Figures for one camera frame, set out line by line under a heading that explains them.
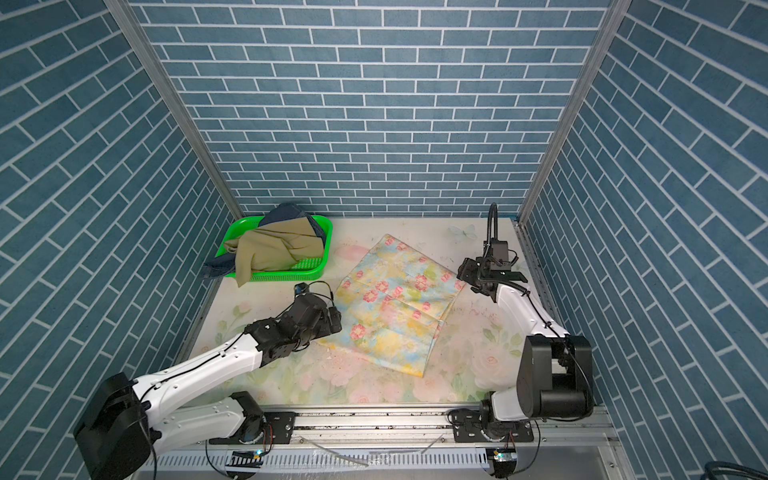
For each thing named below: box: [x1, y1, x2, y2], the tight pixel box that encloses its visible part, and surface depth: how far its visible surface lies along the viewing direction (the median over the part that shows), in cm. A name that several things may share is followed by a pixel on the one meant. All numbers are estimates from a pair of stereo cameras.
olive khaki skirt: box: [224, 217, 324, 287], surface depth 96 cm
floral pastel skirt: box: [318, 234, 466, 377], surface depth 96 cm
